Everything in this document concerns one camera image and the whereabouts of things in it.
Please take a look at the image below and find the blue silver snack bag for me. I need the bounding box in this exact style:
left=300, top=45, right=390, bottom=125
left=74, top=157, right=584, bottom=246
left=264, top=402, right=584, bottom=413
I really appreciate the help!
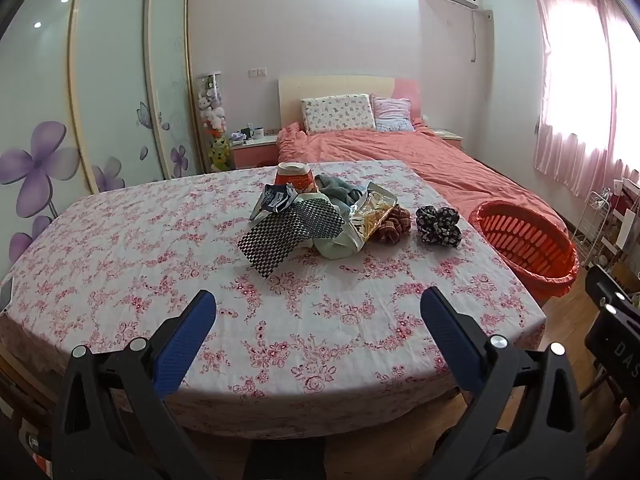
left=249, top=183, right=297, bottom=222

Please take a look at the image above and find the red checkered scrunchie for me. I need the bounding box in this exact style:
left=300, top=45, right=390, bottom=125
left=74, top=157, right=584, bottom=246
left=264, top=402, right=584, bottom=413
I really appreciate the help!
left=372, top=204, right=414, bottom=246

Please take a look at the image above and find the black floral scrunchie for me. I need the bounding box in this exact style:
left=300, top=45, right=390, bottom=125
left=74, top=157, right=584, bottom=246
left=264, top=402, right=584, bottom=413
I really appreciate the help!
left=414, top=204, right=464, bottom=250

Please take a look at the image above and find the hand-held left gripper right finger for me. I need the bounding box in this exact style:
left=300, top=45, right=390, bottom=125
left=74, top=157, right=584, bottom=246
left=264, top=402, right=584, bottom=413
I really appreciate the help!
left=420, top=287, right=586, bottom=480

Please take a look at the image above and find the pink striped pillow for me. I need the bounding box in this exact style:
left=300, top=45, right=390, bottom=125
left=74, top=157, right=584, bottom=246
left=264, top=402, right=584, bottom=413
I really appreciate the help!
left=370, top=93, right=417, bottom=133

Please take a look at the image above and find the orange plastic basket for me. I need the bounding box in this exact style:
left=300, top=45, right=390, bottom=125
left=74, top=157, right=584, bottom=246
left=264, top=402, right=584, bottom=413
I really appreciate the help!
left=469, top=199, right=581, bottom=306

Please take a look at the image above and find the plush toy display column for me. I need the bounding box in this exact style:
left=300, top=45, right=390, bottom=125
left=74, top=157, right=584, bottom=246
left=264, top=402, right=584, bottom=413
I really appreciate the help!
left=195, top=72, right=234, bottom=174

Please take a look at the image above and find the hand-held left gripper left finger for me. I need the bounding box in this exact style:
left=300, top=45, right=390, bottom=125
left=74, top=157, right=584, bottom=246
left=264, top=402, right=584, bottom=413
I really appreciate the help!
left=59, top=290, right=217, bottom=480

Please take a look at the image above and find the pink floral tablecloth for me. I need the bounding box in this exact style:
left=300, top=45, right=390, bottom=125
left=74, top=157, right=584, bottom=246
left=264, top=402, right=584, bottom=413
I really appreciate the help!
left=0, top=160, right=547, bottom=442

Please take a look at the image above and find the cream pink bed headboard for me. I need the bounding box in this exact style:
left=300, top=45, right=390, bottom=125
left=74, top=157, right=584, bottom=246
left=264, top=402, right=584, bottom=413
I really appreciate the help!
left=278, top=75, right=422, bottom=133

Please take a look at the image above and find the black white checkered cloth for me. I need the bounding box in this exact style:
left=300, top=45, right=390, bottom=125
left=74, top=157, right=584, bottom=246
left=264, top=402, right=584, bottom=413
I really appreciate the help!
left=237, top=210, right=312, bottom=279

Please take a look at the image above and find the pink white nightstand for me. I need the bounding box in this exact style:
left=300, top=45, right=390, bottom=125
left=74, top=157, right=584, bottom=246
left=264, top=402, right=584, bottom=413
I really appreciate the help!
left=229, top=135, right=281, bottom=170
left=429, top=127, right=464, bottom=151

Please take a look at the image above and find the white wire rack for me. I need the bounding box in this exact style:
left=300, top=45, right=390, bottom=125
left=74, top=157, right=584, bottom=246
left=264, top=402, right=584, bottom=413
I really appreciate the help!
left=570, top=187, right=614, bottom=267

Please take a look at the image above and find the floral print pillow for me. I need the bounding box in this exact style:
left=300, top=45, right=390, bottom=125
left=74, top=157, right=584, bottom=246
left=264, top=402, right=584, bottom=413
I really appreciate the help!
left=300, top=93, right=377, bottom=135

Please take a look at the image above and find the light green cloth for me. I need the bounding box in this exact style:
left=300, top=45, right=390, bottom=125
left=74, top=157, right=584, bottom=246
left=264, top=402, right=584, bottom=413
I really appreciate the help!
left=312, top=236, right=362, bottom=261

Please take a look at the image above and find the pink curtain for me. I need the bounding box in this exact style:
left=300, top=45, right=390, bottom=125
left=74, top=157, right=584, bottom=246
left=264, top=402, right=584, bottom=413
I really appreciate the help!
left=532, top=0, right=640, bottom=199

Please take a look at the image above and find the bed with coral duvet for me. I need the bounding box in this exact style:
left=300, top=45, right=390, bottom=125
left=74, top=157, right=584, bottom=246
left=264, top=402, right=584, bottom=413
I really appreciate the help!
left=276, top=120, right=571, bottom=241

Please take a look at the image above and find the grey blue cloth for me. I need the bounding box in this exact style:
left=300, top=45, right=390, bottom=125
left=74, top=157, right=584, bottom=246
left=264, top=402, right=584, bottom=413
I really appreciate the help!
left=313, top=174, right=369, bottom=212

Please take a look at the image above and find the white air conditioner pipe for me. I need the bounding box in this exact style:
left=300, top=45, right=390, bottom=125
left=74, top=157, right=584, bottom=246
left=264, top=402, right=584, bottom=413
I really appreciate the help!
left=469, top=7, right=494, bottom=64

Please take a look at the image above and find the checkered foil packet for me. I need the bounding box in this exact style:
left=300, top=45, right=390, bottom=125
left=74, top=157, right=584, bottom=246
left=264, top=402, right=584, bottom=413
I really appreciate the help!
left=294, top=197, right=347, bottom=239

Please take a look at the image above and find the red instant noodle cup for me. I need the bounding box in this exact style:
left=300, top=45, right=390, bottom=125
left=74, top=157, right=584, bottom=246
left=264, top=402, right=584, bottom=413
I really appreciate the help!
left=274, top=162, right=316, bottom=196

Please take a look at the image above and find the floral sliding door wardrobe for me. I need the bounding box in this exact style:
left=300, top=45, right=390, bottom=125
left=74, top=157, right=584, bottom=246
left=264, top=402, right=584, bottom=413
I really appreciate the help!
left=0, top=0, right=204, bottom=281

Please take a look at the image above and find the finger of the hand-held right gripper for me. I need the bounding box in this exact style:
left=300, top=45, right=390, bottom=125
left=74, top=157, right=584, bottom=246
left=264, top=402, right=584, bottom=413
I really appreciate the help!
left=585, top=264, right=640, bottom=319

